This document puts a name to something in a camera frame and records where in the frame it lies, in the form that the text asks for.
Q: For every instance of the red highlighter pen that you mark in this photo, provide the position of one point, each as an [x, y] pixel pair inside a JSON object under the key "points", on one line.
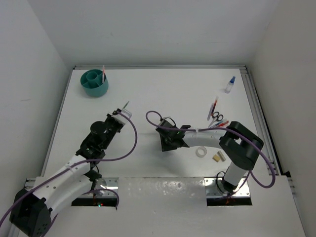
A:
{"points": [[103, 74]]}

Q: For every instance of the clear tape roll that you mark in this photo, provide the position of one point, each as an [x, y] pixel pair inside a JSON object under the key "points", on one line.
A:
{"points": [[201, 152]]}

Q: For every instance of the small black handled scissors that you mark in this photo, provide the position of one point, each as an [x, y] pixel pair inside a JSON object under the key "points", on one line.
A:
{"points": [[216, 117]]}

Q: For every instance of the yellow eraser block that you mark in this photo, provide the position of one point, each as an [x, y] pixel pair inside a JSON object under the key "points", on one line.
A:
{"points": [[216, 158]]}

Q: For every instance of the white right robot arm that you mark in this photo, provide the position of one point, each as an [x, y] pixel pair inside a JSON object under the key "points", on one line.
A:
{"points": [[239, 143]]}

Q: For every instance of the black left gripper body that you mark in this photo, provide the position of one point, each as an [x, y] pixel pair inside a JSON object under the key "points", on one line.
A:
{"points": [[112, 127]]}

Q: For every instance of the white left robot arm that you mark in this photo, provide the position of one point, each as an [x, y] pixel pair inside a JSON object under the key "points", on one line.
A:
{"points": [[34, 210]]}

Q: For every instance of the teal round organizer container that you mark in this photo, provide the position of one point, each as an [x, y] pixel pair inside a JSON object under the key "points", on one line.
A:
{"points": [[91, 82]]}

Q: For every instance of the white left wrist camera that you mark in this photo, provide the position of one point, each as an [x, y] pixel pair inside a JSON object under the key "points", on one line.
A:
{"points": [[122, 115]]}

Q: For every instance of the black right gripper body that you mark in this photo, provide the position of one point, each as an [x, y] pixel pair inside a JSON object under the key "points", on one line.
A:
{"points": [[167, 144]]}

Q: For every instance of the small blue cap bottle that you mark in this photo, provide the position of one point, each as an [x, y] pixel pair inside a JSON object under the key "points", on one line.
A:
{"points": [[230, 85]]}

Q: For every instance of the white eraser block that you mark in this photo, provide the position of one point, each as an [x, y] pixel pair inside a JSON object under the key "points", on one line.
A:
{"points": [[221, 156]]}

